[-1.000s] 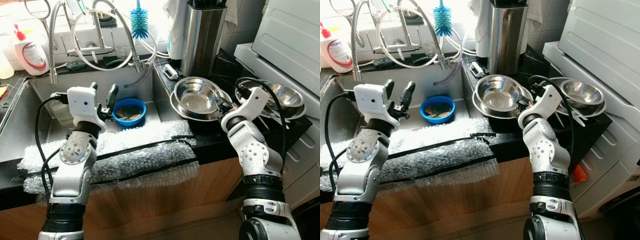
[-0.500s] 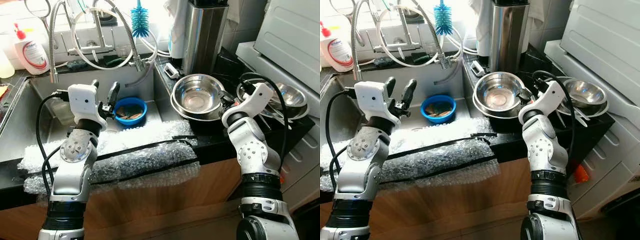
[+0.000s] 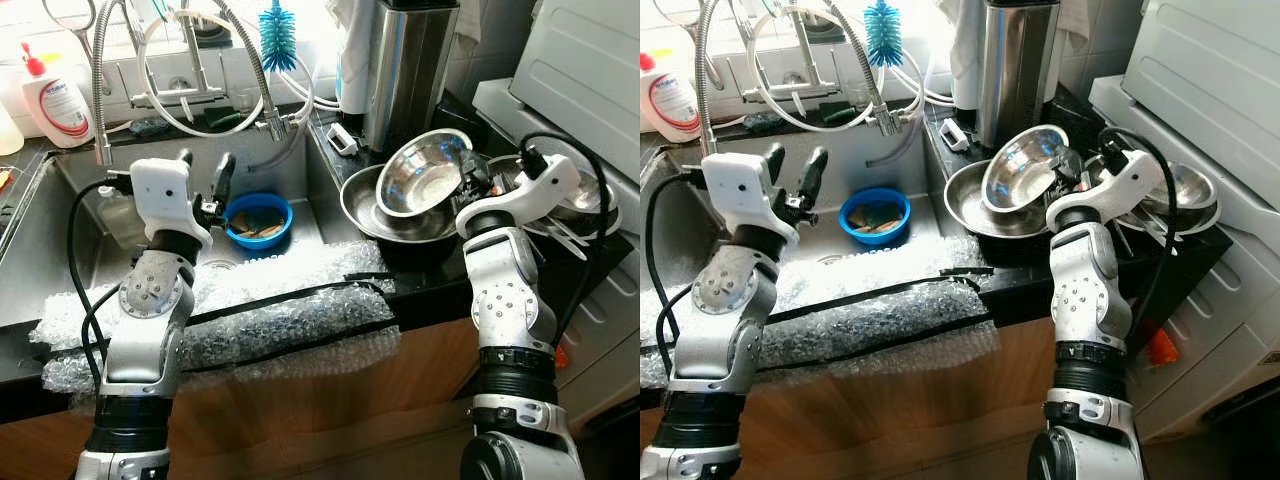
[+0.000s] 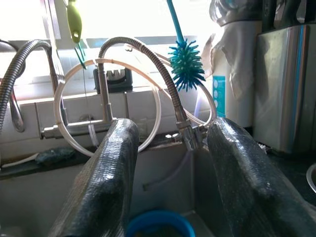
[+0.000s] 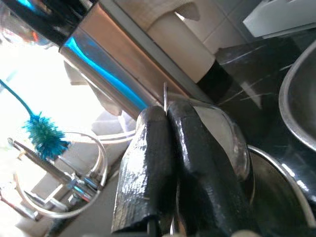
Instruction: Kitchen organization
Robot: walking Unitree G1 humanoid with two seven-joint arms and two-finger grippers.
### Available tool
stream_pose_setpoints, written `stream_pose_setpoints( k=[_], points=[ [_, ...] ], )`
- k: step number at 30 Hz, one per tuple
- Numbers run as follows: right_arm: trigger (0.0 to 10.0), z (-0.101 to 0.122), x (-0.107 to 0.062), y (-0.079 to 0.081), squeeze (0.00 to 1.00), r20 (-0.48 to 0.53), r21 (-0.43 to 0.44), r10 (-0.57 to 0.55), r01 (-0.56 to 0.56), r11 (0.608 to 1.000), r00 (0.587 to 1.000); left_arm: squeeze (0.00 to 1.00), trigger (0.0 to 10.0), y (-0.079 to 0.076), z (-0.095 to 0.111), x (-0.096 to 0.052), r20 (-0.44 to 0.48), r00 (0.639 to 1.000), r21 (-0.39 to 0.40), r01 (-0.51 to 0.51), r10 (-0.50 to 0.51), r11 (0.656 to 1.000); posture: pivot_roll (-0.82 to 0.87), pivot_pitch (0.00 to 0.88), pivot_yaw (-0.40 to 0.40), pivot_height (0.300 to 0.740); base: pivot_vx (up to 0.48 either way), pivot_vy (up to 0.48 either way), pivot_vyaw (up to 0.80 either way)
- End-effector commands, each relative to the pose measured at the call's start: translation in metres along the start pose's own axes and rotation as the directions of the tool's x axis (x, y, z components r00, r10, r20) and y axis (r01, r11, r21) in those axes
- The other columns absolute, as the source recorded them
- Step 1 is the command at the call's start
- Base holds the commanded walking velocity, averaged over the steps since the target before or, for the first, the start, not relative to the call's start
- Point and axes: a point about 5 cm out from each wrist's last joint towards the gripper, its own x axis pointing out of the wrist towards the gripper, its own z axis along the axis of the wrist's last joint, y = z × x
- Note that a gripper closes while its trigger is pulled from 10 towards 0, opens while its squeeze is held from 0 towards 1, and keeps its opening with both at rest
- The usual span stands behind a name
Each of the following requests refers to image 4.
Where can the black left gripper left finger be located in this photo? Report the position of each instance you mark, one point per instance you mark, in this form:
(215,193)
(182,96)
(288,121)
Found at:
(106,172)

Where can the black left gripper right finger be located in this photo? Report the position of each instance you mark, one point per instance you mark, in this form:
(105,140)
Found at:
(247,185)

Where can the stainless steel sink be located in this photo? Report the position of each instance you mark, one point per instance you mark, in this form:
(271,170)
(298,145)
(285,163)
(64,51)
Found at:
(160,172)

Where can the dark green scouring pad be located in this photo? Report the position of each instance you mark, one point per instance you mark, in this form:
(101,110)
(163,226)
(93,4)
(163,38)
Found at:
(54,154)

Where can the large steel bowl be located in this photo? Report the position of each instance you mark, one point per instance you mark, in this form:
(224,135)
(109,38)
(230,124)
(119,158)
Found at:
(311,177)

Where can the blue plastic bowl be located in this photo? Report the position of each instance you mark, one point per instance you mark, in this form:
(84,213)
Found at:
(158,222)

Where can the steel faucet pipe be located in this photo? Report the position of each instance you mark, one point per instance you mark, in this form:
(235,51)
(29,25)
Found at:
(105,98)

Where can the black knife sharpener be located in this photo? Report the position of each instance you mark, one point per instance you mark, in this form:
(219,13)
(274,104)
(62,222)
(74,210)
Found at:
(112,80)

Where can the steel knife block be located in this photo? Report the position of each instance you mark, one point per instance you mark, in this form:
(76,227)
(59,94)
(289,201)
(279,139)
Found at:
(284,86)

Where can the white coiled tube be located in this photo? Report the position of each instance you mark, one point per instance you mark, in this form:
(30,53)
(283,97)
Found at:
(105,60)

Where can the teal bottle brush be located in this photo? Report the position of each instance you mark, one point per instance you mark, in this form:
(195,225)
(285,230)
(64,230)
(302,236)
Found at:
(187,66)

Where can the white bottle with blue label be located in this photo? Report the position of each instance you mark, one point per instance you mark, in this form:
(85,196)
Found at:
(244,49)

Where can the lime green plastic tool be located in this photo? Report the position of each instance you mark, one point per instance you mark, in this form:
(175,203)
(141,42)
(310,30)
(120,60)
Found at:
(74,22)

